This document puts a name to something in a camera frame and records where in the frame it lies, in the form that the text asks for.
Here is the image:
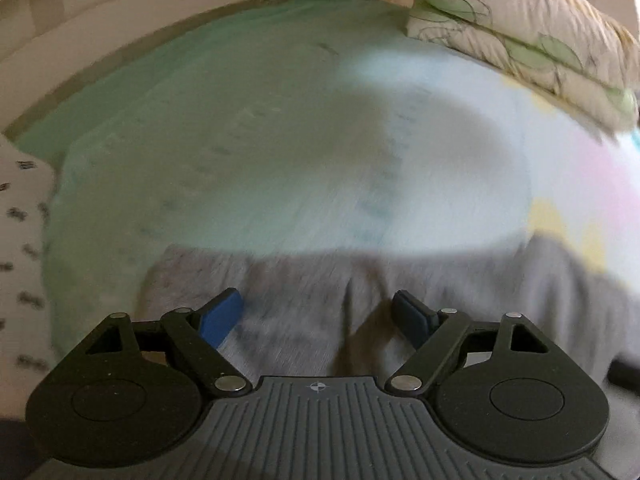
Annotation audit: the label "floral patterned pillow stack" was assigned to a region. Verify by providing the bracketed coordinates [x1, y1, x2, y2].
[405, 0, 640, 134]

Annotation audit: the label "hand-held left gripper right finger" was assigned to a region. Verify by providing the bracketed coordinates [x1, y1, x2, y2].
[386, 290, 552, 395]

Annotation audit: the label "white dark-printed cloth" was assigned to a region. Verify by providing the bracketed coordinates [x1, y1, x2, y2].
[0, 134, 59, 403]

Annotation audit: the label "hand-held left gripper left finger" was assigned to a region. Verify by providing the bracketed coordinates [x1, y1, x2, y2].
[84, 288, 252, 395]

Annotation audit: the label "pastel bed blanket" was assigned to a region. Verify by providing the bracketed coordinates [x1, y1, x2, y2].
[15, 0, 640, 363]

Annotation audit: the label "grey pants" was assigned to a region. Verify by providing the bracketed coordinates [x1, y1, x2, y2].
[137, 232, 640, 380]

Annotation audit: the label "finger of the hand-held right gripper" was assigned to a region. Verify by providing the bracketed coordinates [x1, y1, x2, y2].
[607, 357, 640, 392]

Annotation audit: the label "cream wooden bed frame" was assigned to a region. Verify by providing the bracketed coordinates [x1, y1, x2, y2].
[0, 0, 417, 137]

